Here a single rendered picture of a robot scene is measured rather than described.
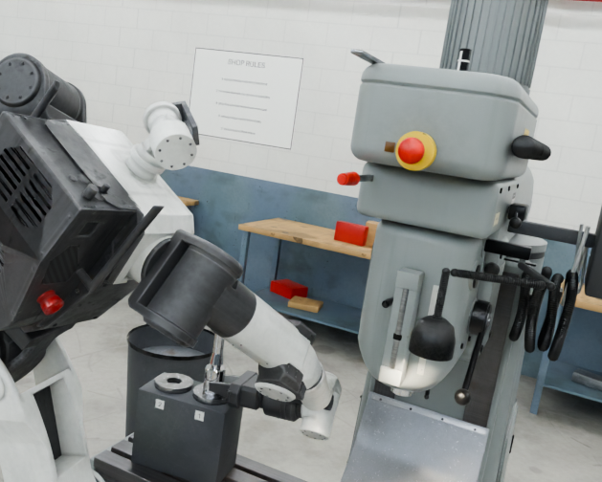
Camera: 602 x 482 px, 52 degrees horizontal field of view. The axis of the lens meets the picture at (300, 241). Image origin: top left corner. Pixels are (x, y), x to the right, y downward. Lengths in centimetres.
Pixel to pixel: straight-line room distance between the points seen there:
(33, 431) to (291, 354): 46
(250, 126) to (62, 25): 262
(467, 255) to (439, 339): 19
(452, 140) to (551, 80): 447
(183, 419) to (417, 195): 75
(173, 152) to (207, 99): 545
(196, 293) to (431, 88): 47
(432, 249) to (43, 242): 64
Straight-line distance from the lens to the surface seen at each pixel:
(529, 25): 142
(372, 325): 119
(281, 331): 105
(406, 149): 95
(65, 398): 128
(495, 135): 99
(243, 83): 624
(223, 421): 145
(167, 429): 152
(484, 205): 107
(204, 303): 94
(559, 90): 542
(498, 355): 163
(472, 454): 169
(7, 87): 113
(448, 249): 113
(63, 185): 89
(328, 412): 138
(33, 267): 94
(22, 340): 116
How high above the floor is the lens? 177
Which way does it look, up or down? 10 degrees down
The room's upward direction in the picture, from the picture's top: 8 degrees clockwise
